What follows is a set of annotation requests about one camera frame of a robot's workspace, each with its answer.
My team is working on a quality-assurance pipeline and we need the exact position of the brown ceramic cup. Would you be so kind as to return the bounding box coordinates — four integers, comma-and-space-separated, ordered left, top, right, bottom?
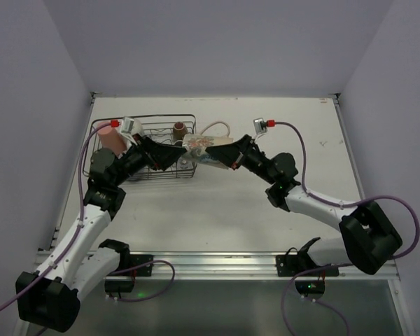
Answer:
172, 122, 188, 141

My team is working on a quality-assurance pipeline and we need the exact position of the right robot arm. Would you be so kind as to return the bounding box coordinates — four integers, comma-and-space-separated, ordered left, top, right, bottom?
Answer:
206, 135, 403, 274

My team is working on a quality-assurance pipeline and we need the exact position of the purple cable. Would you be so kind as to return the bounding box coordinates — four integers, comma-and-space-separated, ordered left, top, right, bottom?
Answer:
274, 121, 420, 260
0, 131, 113, 318

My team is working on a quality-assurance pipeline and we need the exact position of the small clear glass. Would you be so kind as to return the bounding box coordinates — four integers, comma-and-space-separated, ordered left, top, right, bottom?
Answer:
176, 157, 193, 172

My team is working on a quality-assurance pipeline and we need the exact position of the left controller box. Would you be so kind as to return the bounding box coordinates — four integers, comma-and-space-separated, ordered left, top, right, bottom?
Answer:
104, 280, 134, 295

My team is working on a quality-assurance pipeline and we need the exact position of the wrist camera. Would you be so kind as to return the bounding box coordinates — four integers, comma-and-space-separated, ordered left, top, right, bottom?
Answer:
253, 118, 276, 140
113, 116, 140, 145

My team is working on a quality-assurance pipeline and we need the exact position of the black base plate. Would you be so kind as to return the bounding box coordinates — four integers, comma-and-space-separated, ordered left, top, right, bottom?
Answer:
122, 254, 154, 277
275, 237, 340, 277

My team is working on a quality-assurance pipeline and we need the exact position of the cream floral mug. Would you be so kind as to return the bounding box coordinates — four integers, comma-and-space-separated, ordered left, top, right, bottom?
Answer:
182, 120, 233, 169

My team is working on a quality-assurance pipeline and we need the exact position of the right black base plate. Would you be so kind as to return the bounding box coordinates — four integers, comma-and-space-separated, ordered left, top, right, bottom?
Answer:
275, 237, 340, 277

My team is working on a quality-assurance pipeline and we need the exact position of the controller box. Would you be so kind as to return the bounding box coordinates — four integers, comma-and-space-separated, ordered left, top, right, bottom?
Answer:
295, 280, 326, 300
104, 280, 134, 295

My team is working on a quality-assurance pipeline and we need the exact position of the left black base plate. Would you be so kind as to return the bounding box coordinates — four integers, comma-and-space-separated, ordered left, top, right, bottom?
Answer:
122, 254, 154, 277

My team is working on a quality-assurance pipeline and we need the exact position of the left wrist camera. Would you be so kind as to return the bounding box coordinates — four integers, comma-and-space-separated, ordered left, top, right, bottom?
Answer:
113, 116, 140, 145

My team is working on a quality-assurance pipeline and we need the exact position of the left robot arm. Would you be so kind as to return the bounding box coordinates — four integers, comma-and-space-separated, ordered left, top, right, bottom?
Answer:
15, 137, 186, 333

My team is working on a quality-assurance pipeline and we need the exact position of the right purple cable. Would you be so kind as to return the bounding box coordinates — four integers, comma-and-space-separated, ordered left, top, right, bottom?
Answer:
274, 121, 420, 260

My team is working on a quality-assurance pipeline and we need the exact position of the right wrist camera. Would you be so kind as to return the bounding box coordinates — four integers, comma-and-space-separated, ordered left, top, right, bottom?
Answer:
253, 118, 276, 140

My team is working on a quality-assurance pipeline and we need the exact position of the right controller box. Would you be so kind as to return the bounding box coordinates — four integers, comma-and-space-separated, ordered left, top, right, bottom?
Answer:
295, 280, 326, 300

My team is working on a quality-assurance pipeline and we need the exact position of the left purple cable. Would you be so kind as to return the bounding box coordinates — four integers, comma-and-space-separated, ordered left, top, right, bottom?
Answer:
0, 131, 113, 318

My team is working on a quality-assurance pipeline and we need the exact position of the white patterned mug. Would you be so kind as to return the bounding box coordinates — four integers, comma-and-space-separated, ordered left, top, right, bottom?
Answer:
130, 118, 145, 139

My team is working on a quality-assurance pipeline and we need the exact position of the black wire dish rack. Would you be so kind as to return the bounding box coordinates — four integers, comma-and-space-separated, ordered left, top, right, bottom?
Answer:
82, 113, 197, 183

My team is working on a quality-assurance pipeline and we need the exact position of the aluminium mounting rail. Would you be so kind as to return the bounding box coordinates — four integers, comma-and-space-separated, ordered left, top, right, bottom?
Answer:
131, 252, 399, 281

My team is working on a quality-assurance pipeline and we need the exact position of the pink plastic cup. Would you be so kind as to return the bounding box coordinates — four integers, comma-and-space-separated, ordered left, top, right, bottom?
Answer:
97, 120, 127, 158

